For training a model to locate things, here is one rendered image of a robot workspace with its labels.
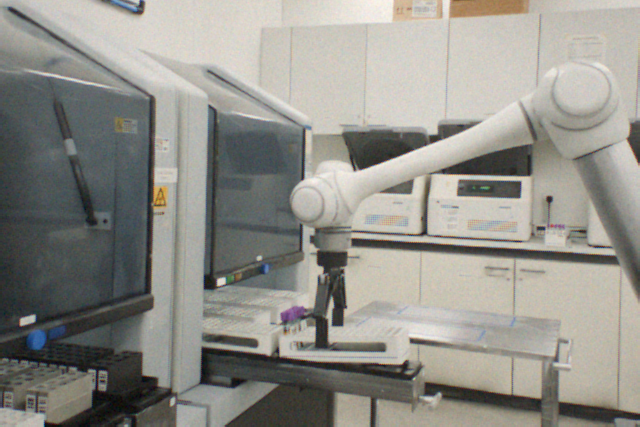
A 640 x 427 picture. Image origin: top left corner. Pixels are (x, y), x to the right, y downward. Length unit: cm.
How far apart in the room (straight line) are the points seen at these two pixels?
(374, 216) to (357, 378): 245
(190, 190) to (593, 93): 88
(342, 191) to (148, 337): 51
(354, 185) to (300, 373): 48
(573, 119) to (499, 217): 256
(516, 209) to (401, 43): 125
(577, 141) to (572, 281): 254
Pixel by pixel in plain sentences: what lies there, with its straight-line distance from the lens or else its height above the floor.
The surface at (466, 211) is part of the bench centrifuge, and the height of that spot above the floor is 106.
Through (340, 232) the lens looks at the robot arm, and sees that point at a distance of 157.
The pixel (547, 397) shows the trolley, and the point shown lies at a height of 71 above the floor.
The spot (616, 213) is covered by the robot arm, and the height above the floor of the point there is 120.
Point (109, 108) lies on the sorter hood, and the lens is 132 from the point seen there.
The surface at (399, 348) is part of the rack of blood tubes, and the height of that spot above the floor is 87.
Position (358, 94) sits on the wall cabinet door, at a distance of 431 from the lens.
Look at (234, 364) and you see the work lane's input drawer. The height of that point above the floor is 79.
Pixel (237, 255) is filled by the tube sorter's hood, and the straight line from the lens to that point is 179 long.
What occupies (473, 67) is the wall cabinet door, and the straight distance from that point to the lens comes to 419.
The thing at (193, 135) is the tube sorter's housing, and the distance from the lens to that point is 160.
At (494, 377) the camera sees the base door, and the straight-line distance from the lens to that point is 397.
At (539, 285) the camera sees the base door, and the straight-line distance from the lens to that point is 386.
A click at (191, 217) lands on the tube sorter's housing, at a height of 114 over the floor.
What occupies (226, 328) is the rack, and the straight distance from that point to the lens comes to 172.
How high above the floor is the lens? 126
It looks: 1 degrees down
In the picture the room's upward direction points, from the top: 2 degrees clockwise
